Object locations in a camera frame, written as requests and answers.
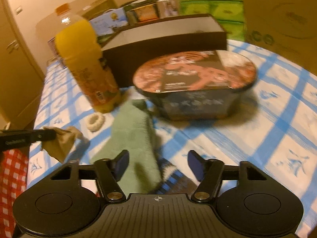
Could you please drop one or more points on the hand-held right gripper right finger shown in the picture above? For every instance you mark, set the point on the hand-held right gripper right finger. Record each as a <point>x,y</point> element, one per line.
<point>194,164</point>

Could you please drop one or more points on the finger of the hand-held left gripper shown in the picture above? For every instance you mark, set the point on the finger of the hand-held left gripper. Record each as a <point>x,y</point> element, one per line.
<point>45,134</point>

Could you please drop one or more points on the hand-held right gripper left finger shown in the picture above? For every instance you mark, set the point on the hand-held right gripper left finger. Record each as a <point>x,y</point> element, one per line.
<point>122,164</point>

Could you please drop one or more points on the beige cloth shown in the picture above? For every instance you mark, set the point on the beige cloth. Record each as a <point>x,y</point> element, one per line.
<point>64,141</point>

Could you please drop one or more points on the brown striped knit pouch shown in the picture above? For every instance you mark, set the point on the brown striped knit pouch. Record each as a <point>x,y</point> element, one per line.
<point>173,181</point>

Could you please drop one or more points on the green cloth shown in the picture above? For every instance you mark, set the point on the green cloth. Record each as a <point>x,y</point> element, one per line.
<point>133,133</point>

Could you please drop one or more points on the red checkered cloth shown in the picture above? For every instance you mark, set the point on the red checkered cloth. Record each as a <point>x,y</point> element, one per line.
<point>12,178</point>

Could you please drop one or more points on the white scrunchie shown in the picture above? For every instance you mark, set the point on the white scrunchie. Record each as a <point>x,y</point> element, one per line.
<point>89,124</point>

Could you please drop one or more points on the wooden door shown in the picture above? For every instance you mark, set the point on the wooden door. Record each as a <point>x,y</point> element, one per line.
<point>19,79</point>

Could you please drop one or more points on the orange juice bottle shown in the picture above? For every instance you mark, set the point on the orange juice bottle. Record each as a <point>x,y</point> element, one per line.
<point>84,54</point>

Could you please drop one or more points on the black instant rice bowl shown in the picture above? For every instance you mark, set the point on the black instant rice bowl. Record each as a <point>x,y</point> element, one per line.
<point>193,69</point>

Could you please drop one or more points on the light wooden headboard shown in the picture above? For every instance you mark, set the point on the light wooden headboard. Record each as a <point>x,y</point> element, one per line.
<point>44,29</point>

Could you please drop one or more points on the blue white box with medal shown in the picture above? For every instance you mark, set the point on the blue white box with medal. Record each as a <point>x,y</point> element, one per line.
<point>109,19</point>

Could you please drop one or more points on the small brown cardboard box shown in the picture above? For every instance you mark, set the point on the small brown cardboard box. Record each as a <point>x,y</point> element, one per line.
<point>101,3</point>

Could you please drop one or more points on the orange label box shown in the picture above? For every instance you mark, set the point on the orange label box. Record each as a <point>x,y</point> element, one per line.
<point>146,13</point>

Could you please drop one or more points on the stack of green tissue packs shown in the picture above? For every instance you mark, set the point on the stack of green tissue packs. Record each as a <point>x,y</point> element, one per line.
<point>223,12</point>

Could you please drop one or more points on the white photo box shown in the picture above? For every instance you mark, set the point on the white photo box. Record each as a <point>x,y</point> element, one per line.
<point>171,6</point>

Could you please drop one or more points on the black bag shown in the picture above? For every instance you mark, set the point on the black bag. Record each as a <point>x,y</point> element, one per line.
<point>148,0</point>

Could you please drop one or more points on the large brown cardboard box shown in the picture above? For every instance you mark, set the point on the large brown cardboard box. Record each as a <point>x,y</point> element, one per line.
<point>284,17</point>

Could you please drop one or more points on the white light switch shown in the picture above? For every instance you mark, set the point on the white light switch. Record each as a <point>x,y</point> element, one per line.
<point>18,10</point>

